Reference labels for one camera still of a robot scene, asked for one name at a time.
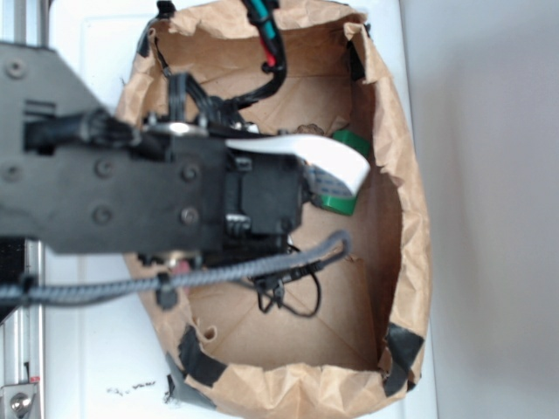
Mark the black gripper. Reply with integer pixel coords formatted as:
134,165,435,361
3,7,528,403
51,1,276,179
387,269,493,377
140,113,311,266

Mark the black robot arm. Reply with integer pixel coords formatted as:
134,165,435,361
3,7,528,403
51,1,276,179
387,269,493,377
1,43,311,264

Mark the thin black wire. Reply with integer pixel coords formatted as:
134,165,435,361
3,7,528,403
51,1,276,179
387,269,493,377
249,251,346,319

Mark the brown rock chunk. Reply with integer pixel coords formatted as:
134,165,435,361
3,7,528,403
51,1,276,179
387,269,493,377
295,124,325,136

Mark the brown paper bag tray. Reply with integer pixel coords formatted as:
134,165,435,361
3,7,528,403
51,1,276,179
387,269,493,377
140,1,432,418

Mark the white flat ribbon cable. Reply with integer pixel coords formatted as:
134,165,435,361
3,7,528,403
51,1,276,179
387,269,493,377
225,134,371,196

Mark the metal corner bracket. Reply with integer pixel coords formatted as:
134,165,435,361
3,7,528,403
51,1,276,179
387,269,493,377
1,383,40,419

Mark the black red green cable bundle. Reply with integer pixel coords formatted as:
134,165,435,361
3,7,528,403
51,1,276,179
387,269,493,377
198,0,288,110

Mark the green cylinder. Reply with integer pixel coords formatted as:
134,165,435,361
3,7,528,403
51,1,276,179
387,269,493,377
320,129,371,216

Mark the aluminium frame rail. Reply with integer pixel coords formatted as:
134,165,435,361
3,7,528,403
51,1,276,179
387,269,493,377
1,1,49,418

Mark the grey braided cable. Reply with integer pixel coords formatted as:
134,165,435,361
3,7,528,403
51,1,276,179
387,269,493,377
0,230,353,306

